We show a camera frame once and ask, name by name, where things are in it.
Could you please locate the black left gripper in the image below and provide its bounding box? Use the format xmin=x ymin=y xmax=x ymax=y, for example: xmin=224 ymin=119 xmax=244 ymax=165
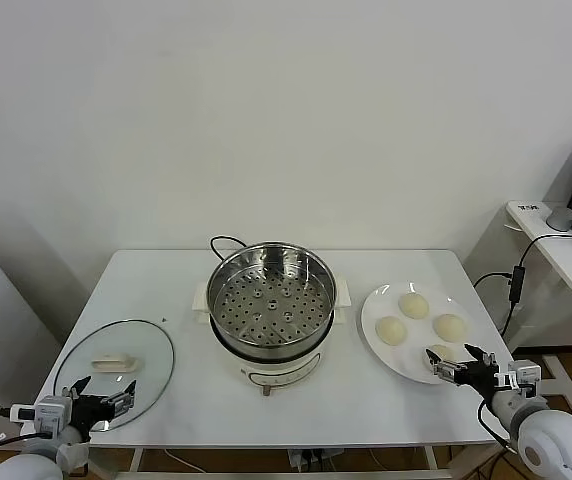
xmin=62 ymin=376 xmax=138 ymax=444

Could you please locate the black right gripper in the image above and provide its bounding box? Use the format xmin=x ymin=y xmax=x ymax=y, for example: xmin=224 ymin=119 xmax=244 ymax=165
xmin=425 ymin=342 xmax=499 ymax=401

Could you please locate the glass lid with cream handle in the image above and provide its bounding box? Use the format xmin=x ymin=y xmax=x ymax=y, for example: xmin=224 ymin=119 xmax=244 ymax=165
xmin=51 ymin=318 xmax=176 ymax=432

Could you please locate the perforated steel steamer basket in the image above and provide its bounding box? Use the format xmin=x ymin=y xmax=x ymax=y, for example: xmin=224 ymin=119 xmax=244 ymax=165
xmin=193 ymin=241 xmax=353 ymax=351

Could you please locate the white round plate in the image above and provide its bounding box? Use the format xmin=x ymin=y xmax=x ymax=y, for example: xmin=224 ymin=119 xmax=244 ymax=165
xmin=360 ymin=281 xmax=481 ymax=385

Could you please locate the white side table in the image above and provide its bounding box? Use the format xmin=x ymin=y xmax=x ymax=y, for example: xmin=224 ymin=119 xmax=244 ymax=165
xmin=465 ymin=199 xmax=572 ymax=426

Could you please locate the cream electric cooker base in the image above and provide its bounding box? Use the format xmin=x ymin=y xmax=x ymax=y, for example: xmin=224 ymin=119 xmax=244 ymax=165
xmin=193 ymin=307 xmax=350 ymax=399

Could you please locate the grey round puck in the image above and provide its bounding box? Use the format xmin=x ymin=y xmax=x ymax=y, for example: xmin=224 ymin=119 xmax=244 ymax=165
xmin=544 ymin=205 xmax=572 ymax=232

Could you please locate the white power strip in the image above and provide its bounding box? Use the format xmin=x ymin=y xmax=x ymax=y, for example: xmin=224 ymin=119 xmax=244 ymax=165
xmin=288 ymin=447 xmax=345 ymax=471

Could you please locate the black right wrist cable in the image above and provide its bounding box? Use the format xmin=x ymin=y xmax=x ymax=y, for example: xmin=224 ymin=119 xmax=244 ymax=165
xmin=476 ymin=398 xmax=518 ymax=454

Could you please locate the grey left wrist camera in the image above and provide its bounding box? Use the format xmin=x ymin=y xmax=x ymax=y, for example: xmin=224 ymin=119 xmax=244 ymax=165
xmin=9 ymin=394 xmax=70 ymax=436

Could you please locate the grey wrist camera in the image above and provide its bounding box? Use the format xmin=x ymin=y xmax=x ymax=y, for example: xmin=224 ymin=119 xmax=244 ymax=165
xmin=9 ymin=394 xmax=70 ymax=436
xmin=495 ymin=362 xmax=542 ymax=399

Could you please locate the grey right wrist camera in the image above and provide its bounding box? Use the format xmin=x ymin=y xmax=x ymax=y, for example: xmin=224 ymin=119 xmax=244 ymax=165
xmin=495 ymin=362 xmax=542 ymax=399

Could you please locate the white table leg frame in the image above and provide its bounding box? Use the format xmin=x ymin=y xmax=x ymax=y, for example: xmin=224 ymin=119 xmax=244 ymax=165
xmin=85 ymin=442 xmax=512 ymax=480

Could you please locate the black laptop charger cable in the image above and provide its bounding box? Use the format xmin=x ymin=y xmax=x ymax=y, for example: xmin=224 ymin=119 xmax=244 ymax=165
xmin=473 ymin=232 xmax=572 ymax=339

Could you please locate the thin white floor cable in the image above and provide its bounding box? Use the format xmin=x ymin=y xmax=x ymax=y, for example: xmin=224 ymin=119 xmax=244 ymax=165
xmin=163 ymin=447 xmax=203 ymax=474

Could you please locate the black cooker power cord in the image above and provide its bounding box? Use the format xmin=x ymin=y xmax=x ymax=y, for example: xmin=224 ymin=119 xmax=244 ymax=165
xmin=209 ymin=235 xmax=248 ymax=264

